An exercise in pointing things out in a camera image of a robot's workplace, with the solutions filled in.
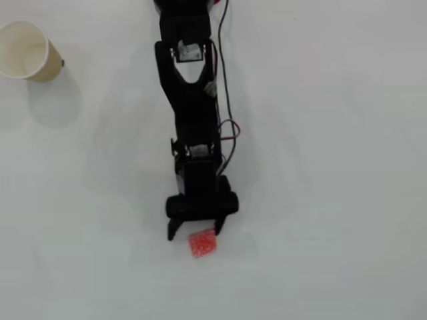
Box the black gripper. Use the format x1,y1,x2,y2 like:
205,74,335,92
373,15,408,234
167,153,234,242

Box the red speckled cube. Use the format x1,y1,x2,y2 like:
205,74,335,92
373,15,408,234
188,227,218,259

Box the white paper cup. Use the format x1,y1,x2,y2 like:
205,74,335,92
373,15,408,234
0,21,64,83

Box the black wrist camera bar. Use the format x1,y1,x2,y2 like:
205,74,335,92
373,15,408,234
165,191,240,222

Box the red black servo wires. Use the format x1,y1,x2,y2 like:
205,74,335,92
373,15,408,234
218,119,242,141

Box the black cable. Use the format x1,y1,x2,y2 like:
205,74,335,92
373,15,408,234
216,0,243,177

